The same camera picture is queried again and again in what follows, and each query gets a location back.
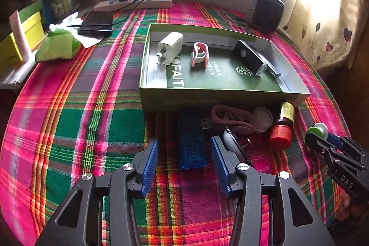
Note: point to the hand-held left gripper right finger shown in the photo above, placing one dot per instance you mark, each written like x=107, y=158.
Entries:
x=220, y=165

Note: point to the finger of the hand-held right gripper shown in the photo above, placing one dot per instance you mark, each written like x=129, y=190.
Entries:
x=335, y=140
x=320, y=145

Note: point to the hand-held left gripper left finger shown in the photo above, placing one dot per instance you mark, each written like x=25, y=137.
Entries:
x=150, y=165

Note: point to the green white suction holder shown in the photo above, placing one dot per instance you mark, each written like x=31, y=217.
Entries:
x=315, y=130

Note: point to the black white round disc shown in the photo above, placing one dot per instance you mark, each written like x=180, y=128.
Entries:
x=230, y=140

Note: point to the blue usb tester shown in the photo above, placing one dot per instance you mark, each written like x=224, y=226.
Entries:
x=190, y=148

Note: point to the red capped brown bottle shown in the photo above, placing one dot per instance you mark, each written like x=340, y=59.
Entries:
x=279, y=136

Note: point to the pink plastic clip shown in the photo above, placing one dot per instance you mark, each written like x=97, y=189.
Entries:
x=199, y=47
x=233, y=122

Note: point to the black bike light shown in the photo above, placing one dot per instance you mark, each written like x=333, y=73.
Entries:
x=248, y=57

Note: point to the white charger plug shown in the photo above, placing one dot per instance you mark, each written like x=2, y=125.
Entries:
x=170, y=47

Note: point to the pink green plaid blanket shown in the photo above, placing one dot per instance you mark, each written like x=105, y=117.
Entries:
x=86, y=119

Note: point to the cream heart print curtain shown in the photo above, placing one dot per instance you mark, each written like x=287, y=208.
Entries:
x=325, y=18

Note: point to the white paper tissue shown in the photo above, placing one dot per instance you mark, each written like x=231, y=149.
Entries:
x=89, y=40

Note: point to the small grey heater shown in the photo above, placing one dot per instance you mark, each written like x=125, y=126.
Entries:
x=266, y=11

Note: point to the green cloth pouch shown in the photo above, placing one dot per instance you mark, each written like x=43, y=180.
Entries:
x=57, y=45

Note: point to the black smartphone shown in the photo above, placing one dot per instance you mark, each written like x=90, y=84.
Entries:
x=96, y=22

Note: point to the white power strip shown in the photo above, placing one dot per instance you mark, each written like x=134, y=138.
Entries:
x=155, y=2

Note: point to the yellow green cardboard box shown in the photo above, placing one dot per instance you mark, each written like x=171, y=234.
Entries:
x=11, y=53

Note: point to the clear plastic storage container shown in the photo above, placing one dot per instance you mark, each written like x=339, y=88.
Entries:
x=66, y=4

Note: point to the white tube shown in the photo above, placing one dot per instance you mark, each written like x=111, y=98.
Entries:
x=20, y=35

